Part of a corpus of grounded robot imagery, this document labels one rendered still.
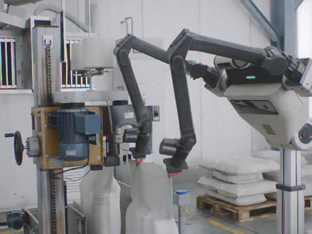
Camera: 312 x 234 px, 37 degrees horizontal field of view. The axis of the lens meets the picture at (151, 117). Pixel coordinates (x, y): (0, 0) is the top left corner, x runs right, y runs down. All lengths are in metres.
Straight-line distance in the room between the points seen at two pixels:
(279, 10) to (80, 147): 6.55
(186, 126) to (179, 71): 0.27
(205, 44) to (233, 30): 6.19
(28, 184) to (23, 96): 0.96
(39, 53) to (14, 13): 2.48
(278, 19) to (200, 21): 1.53
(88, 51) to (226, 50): 0.79
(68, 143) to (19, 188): 3.01
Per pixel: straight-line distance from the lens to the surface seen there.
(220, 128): 7.71
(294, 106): 2.07
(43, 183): 2.48
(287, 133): 2.16
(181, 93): 1.80
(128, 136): 2.30
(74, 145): 2.23
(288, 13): 8.20
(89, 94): 2.25
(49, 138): 2.41
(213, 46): 1.74
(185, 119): 1.87
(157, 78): 6.44
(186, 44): 1.70
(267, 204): 5.38
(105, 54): 2.28
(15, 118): 5.13
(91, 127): 2.19
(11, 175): 5.18
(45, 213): 2.52
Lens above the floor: 1.40
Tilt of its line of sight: 3 degrees down
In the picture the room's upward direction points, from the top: 1 degrees counter-clockwise
